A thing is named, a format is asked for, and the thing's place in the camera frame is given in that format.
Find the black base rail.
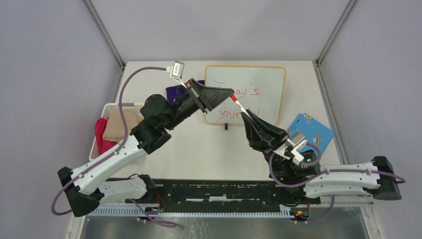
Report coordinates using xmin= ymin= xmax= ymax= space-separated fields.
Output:
xmin=136 ymin=179 xmax=321 ymax=213

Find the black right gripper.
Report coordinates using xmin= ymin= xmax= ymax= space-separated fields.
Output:
xmin=241 ymin=110 xmax=293 ymax=181

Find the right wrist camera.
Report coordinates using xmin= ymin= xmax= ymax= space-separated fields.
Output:
xmin=273 ymin=131 xmax=308 ymax=165

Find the purple cloth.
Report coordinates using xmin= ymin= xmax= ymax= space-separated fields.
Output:
xmin=165 ymin=85 xmax=188 ymax=104

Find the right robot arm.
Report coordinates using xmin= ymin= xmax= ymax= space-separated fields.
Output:
xmin=241 ymin=110 xmax=406 ymax=203

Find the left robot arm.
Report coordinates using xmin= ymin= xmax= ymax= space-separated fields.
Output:
xmin=58 ymin=79 xmax=234 ymax=217

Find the white cable comb strip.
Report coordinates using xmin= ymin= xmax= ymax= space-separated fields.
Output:
xmin=88 ymin=206 xmax=294 ymax=219

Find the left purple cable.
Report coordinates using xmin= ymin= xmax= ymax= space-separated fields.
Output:
xmin=51 ymin=66 xmax=179 ymax=228

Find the pink cloth in basket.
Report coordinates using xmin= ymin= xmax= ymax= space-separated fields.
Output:
xmin=94 ymin=118 xmax=124 ymax=155

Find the yellow framed whiteboard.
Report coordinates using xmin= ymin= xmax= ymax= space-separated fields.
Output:
xmin=205 ymin=65 xmax=286 ymax=125

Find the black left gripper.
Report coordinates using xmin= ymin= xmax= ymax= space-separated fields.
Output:
xmin=164 ymin=78 xmax=235 ymax=131

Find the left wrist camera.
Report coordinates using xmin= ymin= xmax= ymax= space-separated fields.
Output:
xmin=166 ymin=61 xmax=187 ymax=89

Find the red capped whiteboard marker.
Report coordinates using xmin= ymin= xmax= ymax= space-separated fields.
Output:
xmin=230 ymin=94 xmax=247 ymax=114

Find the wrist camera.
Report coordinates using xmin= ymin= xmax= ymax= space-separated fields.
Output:
xmin=166 ymin=61 xmax=187 ymax=89
xmin=273 ymin=131 xmax=308 ymax=165

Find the beige cloth in basket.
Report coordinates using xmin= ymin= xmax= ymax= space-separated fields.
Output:
xmin=107 ymin=109 xmax=143 ymax=140

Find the blue patterned cloth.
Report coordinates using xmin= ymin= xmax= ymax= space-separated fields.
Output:
xmin=286 ymin=113 xmax=335 ymax=153

